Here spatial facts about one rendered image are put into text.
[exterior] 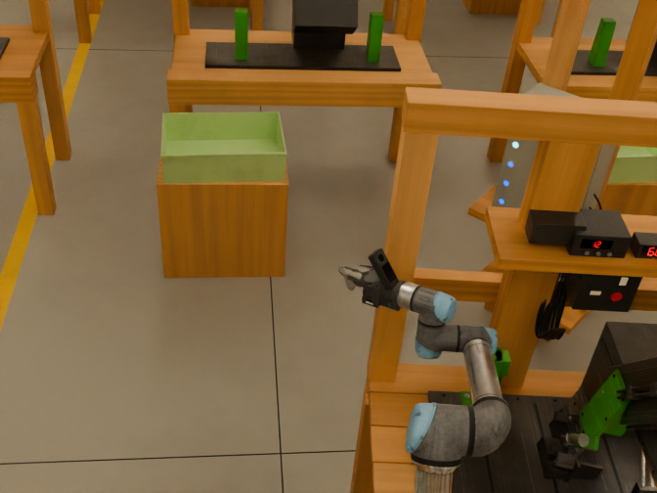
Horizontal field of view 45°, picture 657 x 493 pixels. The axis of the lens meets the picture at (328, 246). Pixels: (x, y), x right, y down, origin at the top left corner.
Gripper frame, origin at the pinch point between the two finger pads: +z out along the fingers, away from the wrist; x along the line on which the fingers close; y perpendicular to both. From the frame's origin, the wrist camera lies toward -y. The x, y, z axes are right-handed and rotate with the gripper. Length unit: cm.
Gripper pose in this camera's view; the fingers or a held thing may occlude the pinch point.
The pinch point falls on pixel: (342, 267)
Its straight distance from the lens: 232.6
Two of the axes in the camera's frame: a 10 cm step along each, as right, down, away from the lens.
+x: 5.7, -4.5, 6.9
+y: 0.5, 8.6, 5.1
